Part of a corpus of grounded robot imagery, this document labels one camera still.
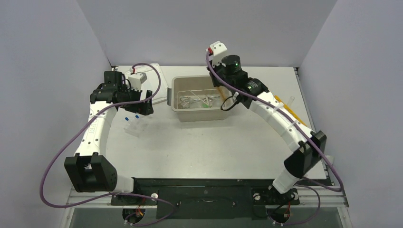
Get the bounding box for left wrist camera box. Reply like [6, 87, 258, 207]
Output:
[125, 68, 147, 91]

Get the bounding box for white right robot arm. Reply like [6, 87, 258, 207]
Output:
[205, 53, 326, 203]

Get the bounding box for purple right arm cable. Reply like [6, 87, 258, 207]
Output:
[206, 52, 345, 227]

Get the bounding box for grey round ball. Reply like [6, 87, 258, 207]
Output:
[326, 155, 335, 165]

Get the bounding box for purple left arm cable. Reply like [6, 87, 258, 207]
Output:
[39, 63, 176, 228]

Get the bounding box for metal crucible tongs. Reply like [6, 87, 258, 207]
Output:
[192, 95, 219, 106]

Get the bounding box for white plastic tub lid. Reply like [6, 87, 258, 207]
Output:
[118, 63, 167, 104]

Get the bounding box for black base frame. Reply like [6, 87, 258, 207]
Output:
[110, 178, 333, 221]

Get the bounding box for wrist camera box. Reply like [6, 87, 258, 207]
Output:
[125, 68, 147, 91]
[206, 41, 228, 67]

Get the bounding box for large clear test tube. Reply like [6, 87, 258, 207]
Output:
[287, 96, 295, 106]

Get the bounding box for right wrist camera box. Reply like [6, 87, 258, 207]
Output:
[206, 41, 228, 67]

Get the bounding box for beige plastic tub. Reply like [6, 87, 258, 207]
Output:
[167, 75, 233, 122]

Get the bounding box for small clear beaker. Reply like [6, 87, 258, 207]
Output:
[178, 96, 192, 109]

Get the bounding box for test tube brush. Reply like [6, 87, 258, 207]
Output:
[216, 87, 227, 101]

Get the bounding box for yellow test tube rack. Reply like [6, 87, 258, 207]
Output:
[274, 95, 307, 126]

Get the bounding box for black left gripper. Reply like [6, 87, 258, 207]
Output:
[119, 84, 153, 115]

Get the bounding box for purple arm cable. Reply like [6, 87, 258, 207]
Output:
[39, 63, 176, 228]
[206, 52, 345, 227]

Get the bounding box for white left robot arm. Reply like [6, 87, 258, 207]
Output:
[64, 71, 154, 204]

